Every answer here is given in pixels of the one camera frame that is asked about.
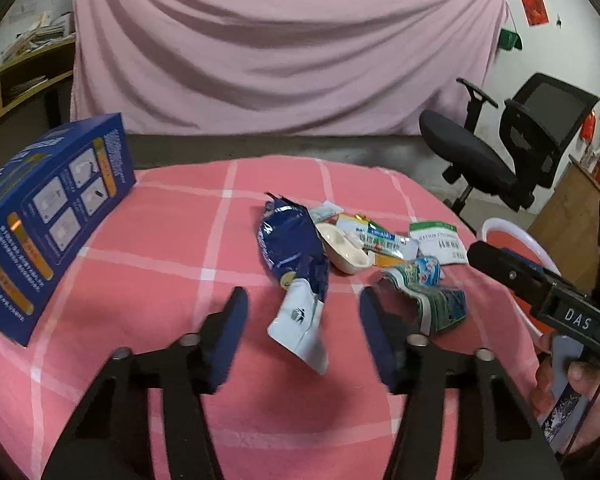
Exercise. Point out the small red wall decoration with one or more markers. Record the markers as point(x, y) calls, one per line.
point(589, 125)

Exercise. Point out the wooden shelf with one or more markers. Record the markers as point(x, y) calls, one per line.
point(15, 85)

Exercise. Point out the small white sachet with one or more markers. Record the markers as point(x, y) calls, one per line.
point(325, 211)

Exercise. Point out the pink curtain cloth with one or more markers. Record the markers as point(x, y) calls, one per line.
point(280, 45)

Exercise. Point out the pile of papers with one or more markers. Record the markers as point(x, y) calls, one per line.
point(35, 35)

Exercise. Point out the white plastic scoop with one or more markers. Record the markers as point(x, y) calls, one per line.
point(342, 252)

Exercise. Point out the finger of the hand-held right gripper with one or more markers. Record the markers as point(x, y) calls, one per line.
point(495, 265)

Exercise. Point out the black office chair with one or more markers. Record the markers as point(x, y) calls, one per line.
point(470, 155)

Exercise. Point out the blue cardboard box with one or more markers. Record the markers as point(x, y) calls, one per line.
point(45, 220)

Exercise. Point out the red wall poster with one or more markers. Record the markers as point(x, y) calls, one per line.
point(531, 2)

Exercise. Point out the green white packet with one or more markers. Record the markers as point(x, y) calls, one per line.
point(437, 242)

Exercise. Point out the yellow stick sachet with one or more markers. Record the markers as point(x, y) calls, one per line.
point(375, 240)

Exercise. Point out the green blue wrapper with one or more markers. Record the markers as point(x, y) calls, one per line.
point(430, 295)

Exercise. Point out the green hanging bag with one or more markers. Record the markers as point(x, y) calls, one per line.
point(510, 40)

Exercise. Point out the pink checked tablecloth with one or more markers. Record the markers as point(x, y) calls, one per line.
point(170, 240)

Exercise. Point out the person's right hand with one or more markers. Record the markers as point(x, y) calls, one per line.
point(582, 377)

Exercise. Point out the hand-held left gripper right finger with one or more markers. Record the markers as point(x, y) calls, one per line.
point(375, 332)

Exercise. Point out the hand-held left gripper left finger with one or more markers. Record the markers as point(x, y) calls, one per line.
point(230, 322)

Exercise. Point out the blue snack wrapper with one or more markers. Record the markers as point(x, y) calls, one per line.
point(290, 245)

